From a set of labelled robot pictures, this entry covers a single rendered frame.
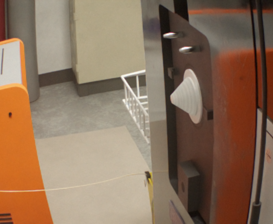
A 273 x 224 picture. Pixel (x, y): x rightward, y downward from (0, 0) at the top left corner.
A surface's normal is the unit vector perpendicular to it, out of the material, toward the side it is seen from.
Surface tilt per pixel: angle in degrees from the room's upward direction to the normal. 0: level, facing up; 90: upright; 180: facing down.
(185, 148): 90
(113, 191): 0
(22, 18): 90
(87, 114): 0
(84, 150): 0
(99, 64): 90
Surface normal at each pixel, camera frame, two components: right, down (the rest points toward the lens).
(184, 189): -0.97, 0.15
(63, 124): -0.07, -0.91
